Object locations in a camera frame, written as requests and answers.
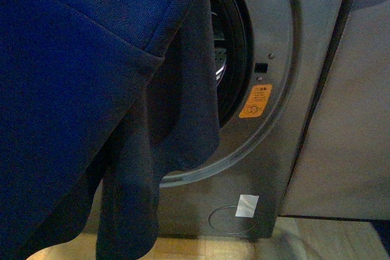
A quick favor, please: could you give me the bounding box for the dark grey garment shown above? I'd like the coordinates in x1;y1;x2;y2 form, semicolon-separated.
92;0;219;259

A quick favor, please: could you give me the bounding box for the dark blue garment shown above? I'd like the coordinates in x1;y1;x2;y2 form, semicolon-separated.
1;0;195;259

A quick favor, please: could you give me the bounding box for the grey front-load washing machine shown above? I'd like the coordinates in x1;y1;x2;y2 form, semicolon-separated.
157;0;342;240

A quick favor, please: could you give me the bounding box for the orange warning sticker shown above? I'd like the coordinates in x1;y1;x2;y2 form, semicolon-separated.
239;84;272;119

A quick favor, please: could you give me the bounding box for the steel perforated washer drum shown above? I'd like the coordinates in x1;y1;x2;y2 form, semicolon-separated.
210;0;228;90

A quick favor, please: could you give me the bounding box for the white tape label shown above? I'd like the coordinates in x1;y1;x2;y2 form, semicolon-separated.
235;194;259;218

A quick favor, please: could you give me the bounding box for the grey cabinet beside washer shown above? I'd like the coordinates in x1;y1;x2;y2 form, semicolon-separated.
281;0;389;220

